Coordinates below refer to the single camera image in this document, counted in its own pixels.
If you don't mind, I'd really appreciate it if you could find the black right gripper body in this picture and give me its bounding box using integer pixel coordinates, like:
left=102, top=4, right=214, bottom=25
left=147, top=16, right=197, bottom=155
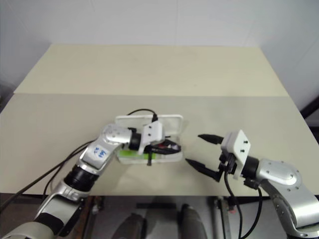
left=218, top=152, right=240, bottom=176

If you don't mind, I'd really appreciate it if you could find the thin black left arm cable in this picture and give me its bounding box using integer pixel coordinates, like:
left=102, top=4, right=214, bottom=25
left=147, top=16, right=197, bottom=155
left=43, top=108, right=158, bottom=197

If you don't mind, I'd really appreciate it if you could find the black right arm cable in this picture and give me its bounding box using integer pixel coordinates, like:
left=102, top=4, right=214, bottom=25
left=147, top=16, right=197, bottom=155
left=241, top=186, right=264, bottom=239
left=223, top=161, right=246, bottom=239

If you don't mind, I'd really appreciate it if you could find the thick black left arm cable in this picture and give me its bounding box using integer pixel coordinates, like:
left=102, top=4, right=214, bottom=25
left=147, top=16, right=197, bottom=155
left=0, top=150, right=84, bottom=212

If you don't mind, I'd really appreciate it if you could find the black background stand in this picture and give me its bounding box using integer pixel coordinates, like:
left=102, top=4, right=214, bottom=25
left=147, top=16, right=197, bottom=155
left=300, top=86, right=319, bottom=125

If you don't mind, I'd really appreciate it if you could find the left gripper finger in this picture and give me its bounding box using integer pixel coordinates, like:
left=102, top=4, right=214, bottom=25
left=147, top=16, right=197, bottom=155
left=164, top=139, right=181, bottom=149
left=155, top=147, right=181, bottom=153

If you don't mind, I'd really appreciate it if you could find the red marker pen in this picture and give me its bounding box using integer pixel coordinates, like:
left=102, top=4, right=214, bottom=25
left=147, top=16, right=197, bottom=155
left=156, top=141, right=175, bottom=151

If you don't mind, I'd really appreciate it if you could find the white plastic pencil case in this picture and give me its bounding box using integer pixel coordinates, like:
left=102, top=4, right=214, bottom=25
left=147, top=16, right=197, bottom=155
left=115, top=114, right=187, bottom=165

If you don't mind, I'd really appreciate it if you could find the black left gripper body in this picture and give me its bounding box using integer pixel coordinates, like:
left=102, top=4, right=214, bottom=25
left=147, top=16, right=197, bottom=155
left=145, top=140, right=167, bottom=167

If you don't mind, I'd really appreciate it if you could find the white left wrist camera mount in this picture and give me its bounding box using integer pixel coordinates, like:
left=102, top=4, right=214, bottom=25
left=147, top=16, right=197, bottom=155
left=137, top=120, right=165, bottom=153

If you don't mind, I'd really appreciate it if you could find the dark rounded shape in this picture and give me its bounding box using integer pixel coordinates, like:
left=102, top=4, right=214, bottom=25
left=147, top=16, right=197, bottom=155
left=115, top=212, right=148, bottom=239
left=180, top=203, right=208, bottom=239

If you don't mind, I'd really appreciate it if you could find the grey table frame leg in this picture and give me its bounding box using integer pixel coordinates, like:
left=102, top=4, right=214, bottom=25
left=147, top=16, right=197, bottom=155
left=213, top=196, right=236, bottom=239

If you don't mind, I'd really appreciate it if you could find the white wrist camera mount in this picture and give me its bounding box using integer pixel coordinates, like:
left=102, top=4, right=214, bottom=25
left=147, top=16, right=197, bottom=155
left=137, top=120, right=165, bottom=153
left=220, top=129, right=251, bottom=180

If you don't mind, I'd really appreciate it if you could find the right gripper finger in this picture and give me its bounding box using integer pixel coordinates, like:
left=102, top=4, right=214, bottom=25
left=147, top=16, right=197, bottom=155
left=197, top=133, right=225, bottom=146
left=185, top=158, right=221, bottom=183

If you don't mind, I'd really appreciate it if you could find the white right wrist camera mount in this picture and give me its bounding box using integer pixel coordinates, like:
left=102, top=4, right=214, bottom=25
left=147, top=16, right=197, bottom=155
left=220, top=129, right=251, bottom=180

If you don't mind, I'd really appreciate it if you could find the brown table frame leg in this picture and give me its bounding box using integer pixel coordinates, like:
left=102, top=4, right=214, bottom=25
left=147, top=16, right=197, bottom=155
left=81, top=196, right=105, bottom=239

